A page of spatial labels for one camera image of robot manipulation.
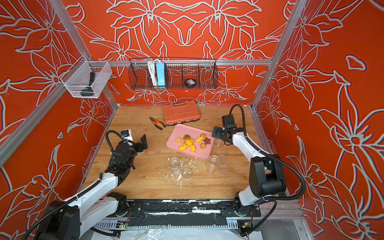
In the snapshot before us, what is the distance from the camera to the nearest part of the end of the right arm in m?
0.65

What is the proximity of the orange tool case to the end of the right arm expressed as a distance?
0.92 ft

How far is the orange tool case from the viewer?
107 cm
